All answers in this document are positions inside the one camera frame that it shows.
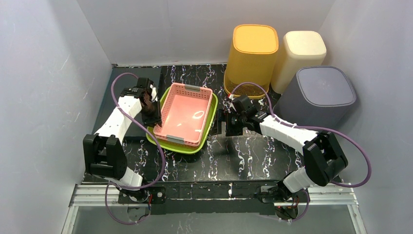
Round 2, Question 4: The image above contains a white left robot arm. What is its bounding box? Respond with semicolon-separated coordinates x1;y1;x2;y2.
83;77;163;191

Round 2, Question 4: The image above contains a dark grey flat box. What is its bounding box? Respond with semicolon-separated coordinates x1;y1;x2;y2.
92;67;163;133

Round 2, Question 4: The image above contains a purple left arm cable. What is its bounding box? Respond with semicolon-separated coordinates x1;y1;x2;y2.
104;72;167;226

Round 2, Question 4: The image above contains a pink perforated basket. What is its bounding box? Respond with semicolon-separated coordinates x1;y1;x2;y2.
153;83;212;147

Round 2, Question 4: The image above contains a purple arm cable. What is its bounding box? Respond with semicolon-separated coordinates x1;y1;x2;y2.
104;72;167;226
228;82;372;223

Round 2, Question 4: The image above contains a cream bin liner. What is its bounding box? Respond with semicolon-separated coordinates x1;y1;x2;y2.
271;31;327;94

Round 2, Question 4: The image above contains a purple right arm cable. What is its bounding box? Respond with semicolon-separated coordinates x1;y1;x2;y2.
228;82;372;223

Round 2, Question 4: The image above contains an orange slatted waste bin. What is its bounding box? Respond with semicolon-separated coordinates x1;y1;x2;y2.
224;24;279;99

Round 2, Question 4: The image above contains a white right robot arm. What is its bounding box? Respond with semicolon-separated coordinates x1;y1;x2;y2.
211;95;348;199

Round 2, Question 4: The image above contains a grey slatted waste bin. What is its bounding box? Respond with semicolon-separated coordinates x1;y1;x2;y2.
274;66;357;129

